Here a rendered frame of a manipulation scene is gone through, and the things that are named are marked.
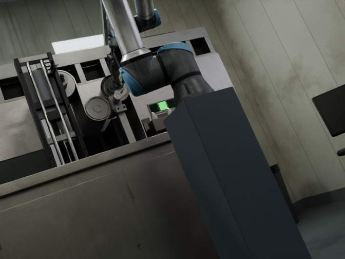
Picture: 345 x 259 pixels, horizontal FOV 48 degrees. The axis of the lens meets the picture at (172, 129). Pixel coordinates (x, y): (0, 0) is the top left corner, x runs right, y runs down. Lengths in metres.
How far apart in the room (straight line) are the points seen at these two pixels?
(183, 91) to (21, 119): 1.11
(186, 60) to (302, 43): 3.06
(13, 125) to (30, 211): 0.80
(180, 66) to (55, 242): 0.76
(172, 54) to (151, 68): 0.09
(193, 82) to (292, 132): 3.46
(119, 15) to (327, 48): 3.03
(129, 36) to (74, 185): 0.59
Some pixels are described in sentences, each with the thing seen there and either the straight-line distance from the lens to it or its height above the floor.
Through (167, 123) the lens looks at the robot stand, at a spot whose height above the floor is 0.88.
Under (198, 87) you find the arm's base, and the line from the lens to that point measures 1.33.
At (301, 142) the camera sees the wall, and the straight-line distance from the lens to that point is 4.68.
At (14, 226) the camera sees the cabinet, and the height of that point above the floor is 0.75.
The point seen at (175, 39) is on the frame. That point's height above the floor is 1.60.
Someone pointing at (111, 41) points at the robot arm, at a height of 1.39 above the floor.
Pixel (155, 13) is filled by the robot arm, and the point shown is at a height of 1.38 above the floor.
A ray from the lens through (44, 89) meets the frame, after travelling 1.81.
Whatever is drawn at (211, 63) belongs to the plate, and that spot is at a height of 1.37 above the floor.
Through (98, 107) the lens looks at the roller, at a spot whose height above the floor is 1.17.
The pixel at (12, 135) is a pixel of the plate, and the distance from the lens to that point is 2.18.
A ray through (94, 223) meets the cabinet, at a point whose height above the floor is 0.66.
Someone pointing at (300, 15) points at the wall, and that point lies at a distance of 4.35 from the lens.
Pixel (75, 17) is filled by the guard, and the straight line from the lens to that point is 2.38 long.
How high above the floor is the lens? 0.60
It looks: 11 degrees up
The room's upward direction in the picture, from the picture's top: 23 degrees counter-clockwise
